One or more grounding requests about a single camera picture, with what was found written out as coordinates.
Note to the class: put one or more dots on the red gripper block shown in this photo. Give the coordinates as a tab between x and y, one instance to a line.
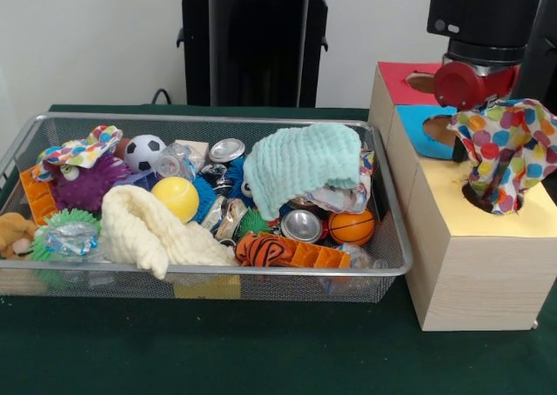
461	86

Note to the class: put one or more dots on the multicolour dotted cloth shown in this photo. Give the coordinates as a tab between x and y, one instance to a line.
513	151
74	151

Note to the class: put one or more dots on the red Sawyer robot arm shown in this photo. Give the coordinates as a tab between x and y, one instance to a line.
483	21

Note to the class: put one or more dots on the wooden box with three holes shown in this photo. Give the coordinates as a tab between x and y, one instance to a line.
478	282

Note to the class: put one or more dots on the shallow clear mesh bin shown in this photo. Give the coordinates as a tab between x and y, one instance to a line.
283	288

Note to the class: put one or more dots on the orange basketball toy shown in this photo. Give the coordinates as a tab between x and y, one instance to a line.
350	227

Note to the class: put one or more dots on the mint green knitted cloth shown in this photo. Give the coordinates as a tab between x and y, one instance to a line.
300	160

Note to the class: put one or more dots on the orange plastic grid tray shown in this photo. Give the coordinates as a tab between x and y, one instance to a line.
322	256

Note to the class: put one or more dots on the orange tiger plush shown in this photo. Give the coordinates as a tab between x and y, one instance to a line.
261	249

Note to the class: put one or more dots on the dark green table cloth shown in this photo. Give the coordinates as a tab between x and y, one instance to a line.
261	351

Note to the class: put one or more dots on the yellow ball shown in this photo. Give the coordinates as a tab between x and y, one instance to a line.
174	197

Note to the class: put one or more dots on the black and white soccer ball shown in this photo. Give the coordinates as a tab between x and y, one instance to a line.
145	152

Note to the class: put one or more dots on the cream knitted cloth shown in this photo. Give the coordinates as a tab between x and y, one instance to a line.
130	229

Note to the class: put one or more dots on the purple spiky toy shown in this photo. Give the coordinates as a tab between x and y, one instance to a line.
87	186

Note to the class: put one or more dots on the green spiky ball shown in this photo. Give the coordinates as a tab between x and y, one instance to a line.
54	221

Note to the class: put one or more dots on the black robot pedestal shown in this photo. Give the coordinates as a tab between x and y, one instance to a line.
261	55

